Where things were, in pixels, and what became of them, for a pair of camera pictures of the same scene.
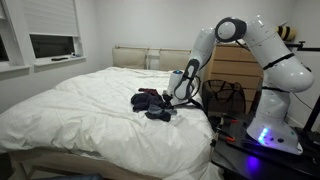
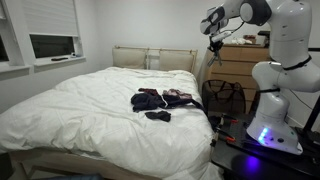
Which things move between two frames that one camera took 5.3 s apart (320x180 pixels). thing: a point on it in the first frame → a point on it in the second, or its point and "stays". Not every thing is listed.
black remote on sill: [59, 59] stays
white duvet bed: [113, 123] stays
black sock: [166, 116] stays
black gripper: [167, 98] → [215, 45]
